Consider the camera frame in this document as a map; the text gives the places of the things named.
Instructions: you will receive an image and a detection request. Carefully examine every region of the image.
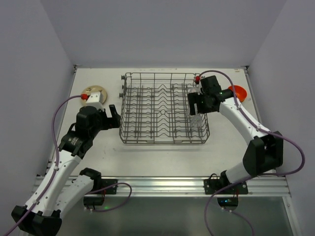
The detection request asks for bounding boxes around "clear glass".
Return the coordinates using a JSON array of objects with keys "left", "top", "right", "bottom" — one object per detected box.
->
[
  {"left": 188, "top": 87, "right": 199, "bottom": 94},
  {"left": 185, "top": 109, "right": 191, "bottom": 118},
  {"left": 190, "top": 114, "right": 202, "bottom": 129}
]

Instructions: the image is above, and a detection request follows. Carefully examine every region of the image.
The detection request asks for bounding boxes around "orange bowl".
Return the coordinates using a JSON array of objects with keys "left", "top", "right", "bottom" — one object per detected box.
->
[{"left": 234, "top": 85, "right": 248, "bottom": 103}]

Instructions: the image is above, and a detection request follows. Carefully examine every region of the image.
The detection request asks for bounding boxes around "small cream plate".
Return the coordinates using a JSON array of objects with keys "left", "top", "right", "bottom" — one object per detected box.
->
[{"left": 81, "top": 85, "right": 108, "bottom": 105}]

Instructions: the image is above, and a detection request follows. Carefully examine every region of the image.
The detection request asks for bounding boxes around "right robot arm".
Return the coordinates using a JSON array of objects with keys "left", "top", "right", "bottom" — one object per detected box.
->
[{"left": 188, "top": 76, "right": 284, "bottom": 191}]

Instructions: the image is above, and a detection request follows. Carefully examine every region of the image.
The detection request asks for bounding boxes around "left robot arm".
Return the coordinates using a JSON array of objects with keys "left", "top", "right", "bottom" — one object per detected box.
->
[{"left": 11, "top": 105, "right": 120, "bottom": 236}]

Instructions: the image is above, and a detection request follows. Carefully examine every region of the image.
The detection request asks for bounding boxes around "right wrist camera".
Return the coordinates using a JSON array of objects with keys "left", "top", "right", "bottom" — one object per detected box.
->
[{"left": 190, "top": 87, "right": 203, "bottom": 95}]

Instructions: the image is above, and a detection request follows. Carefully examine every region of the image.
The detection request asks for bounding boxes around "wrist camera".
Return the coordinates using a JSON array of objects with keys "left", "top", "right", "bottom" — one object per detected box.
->
[
  {"left": 86, "top": 92, "right": 104, "bottom": 110},
  {"left": 190, "top": 87, "right": 203, "bottom": 95}
]

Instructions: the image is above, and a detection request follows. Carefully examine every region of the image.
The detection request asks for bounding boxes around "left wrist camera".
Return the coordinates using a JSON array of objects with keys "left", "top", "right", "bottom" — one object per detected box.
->
[{"left": 86, "top": 92, "right": 104, "bottom": 110}]

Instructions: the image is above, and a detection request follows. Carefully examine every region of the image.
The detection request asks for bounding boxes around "grey wire dish rack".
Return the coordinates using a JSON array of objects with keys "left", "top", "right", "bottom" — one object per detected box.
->
[{"left": 119, "top": 72, "right": 210, "bottom": 145}]

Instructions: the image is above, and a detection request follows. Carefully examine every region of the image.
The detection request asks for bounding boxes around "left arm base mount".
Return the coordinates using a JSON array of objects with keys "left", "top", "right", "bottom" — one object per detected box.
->
[{"left": 71, "top": 178, "right": 118, "bottom": 207}]

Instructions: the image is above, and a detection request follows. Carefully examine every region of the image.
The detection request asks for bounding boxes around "aluminium mounting rail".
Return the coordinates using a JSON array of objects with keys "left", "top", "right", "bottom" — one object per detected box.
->
[{"left": 102, "top": 177, "right": 290, "bottom": 197}]

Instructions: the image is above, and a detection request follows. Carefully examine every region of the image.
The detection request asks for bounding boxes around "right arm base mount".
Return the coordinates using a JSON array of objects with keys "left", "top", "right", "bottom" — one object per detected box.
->
[{"left": 203, "top": 174, "right": 249, "bottom": 210}]

